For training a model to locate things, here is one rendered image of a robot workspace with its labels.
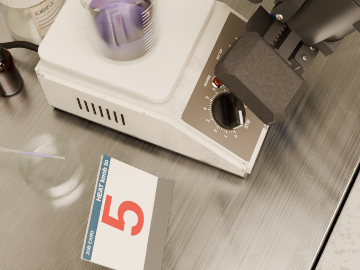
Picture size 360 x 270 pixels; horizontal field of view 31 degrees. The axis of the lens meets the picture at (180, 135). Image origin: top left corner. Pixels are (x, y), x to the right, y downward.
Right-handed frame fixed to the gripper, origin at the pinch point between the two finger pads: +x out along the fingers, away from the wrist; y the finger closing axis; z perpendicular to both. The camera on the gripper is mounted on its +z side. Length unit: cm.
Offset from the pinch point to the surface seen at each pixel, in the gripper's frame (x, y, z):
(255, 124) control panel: 4.0, 4.5, -4.6
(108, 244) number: 8.2, 19.9, -1.5
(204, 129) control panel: 4.0, 8.4, -1.3
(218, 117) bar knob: 3.6, 6.8, -1.5
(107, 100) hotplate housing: 7.3, 10.9, 6.1
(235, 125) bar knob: 2.6, 6.8, -2.8
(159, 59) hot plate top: 3.7, 6.6, 5.4
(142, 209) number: 9.2, 15.3, -2.3
